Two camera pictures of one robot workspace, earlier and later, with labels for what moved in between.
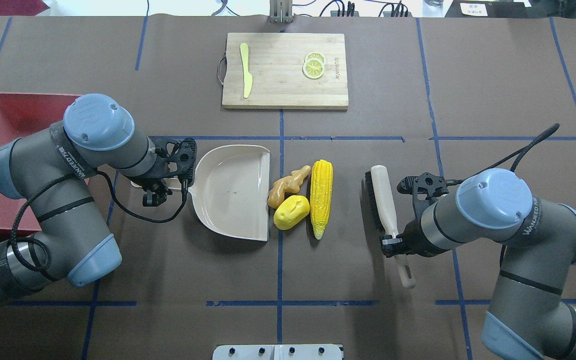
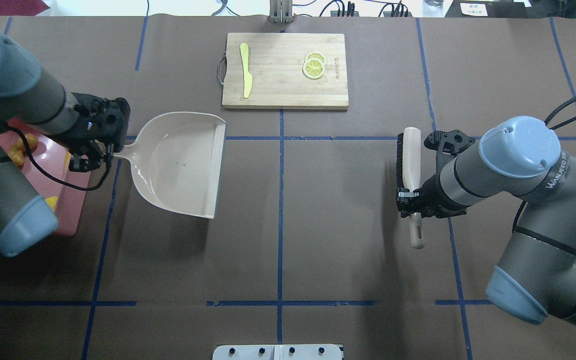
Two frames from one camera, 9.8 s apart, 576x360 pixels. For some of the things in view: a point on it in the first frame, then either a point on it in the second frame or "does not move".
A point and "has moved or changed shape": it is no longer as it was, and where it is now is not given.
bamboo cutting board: [276, 61] does not move
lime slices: [313, 68] does not move
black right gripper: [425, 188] to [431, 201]
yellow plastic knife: [248, 78] does not move
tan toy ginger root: [289, 184] has moved or changed shape
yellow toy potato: [292, 210] has moved or changed shape
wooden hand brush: [381, 205] to [408, 160]
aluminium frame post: [280, 11] does not move
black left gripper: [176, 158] to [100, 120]
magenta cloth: [6, 7] does not move
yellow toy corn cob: [321, 184] has moved or changed shape
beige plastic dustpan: [230, 189] has moved or changed shape
